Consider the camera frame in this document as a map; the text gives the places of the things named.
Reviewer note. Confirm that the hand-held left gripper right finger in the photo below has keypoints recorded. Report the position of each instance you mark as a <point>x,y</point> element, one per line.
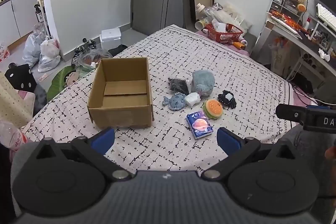
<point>227,142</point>

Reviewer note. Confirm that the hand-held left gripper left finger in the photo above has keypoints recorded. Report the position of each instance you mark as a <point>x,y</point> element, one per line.
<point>103,140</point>

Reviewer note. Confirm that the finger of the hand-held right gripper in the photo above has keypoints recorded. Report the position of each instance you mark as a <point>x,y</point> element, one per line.
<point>290,113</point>

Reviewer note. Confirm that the cardboard box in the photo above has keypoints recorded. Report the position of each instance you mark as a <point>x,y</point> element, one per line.
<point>123,114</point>

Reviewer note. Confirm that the blue plush toy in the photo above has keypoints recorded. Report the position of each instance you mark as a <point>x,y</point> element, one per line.
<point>203,81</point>

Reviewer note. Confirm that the person's right hand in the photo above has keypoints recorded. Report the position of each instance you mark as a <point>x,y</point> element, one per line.
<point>331,153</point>

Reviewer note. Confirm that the person's grey pants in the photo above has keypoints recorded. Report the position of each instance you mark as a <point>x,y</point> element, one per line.
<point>309,145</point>

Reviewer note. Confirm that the blue tissue packet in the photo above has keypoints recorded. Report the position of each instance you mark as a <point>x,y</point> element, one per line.
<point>200,124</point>

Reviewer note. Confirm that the burger plush toy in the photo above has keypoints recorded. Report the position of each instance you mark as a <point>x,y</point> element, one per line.
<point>213,109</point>

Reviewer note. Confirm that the black spotted hair scrunchie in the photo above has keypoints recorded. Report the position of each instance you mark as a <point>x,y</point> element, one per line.
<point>227,98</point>

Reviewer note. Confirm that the small blue octopus plush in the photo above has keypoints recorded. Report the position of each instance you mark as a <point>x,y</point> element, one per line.
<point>176,102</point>

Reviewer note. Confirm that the white desk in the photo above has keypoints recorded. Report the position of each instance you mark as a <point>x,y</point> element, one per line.
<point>312,48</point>

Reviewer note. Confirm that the green leaf-shaped mat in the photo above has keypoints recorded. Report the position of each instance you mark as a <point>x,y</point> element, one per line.
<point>59,83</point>

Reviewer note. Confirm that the dark patterned pouch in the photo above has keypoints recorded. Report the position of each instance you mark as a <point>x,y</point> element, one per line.
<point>178,85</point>

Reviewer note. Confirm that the pink bed sheet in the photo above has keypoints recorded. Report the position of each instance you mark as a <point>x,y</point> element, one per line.
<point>242,52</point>

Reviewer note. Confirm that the clear plastic bag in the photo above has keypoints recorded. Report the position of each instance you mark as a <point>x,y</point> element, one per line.
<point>92,58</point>

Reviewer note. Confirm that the pink printed plastic bag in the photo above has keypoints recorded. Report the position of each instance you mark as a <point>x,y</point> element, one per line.
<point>11,137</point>

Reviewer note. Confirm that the cream dotted cloth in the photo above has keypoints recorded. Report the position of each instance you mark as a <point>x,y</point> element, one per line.
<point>13,106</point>

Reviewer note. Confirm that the white black-patterned blanket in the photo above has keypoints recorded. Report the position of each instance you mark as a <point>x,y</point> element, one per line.
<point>183,56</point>

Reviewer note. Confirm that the red plastic basket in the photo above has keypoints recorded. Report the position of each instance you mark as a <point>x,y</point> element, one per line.
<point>231,35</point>

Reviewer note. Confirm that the white plastic bag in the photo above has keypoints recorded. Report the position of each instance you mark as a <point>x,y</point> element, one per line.
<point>50,54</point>

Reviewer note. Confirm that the black spotted stool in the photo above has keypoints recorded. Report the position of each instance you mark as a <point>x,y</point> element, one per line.
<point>21,78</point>

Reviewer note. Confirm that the white box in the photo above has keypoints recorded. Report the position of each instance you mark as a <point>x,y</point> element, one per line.
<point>110,36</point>

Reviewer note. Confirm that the white keyboard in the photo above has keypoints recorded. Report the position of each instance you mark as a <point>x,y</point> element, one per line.
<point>325,14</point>

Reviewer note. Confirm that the white drawer organizer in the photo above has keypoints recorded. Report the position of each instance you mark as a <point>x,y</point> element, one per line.
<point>284,5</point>

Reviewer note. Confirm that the white cloth bag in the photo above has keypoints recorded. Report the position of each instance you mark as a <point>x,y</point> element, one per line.
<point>236,15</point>

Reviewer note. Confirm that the grey plastic bag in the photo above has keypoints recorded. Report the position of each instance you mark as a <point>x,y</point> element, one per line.
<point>32,48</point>

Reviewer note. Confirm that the paper cup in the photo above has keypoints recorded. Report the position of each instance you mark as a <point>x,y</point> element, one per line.
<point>200,24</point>

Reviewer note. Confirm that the white kitchen cabinet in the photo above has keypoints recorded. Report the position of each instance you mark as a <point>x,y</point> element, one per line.
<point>18,16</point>

